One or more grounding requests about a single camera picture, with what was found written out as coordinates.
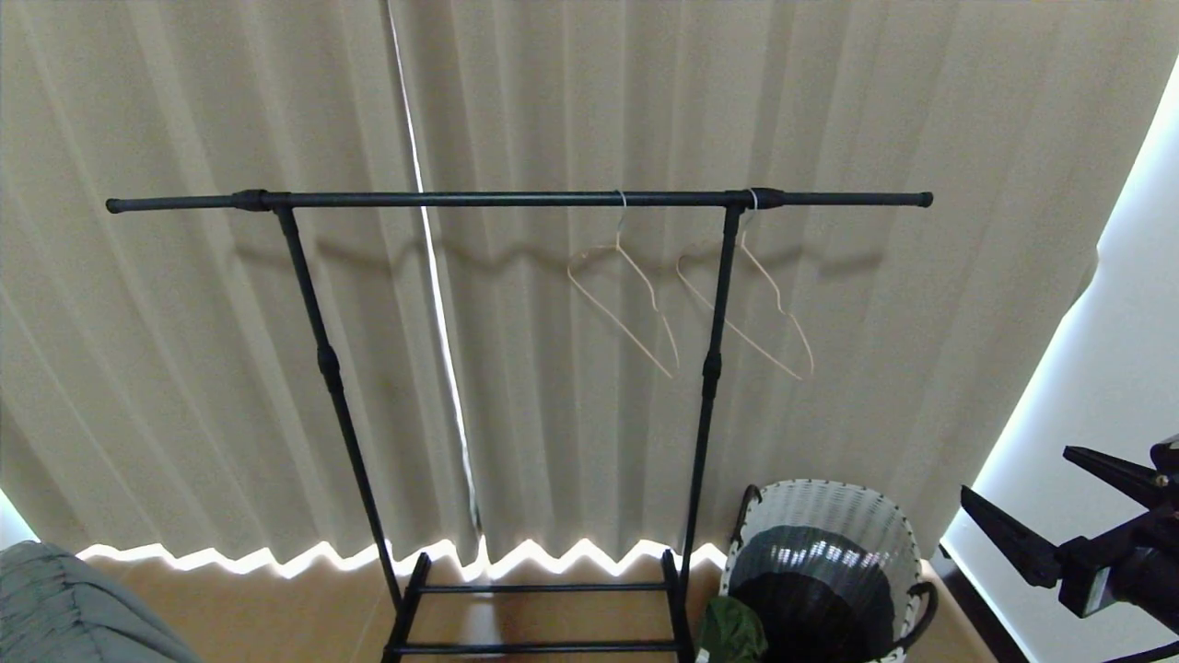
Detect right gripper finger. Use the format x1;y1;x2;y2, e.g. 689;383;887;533
1064;446;1163;507
960;485;1065;590

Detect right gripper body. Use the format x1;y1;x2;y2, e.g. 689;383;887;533
1057;502;1179;636

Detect pink clothes hanger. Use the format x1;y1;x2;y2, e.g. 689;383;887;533
566;191;681;380
677;191;816;381

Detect pale grey shorts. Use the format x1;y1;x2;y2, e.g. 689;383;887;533
0;541;204;663

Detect white laundry basket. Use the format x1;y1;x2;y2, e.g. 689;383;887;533
720;479;939;663

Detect black clothes rack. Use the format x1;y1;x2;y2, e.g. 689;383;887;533
105;189;934;663

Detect green garment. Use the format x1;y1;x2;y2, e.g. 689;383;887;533
697;596;768;663

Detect beige curtain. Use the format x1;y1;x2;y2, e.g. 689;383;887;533
0;0;1179;581

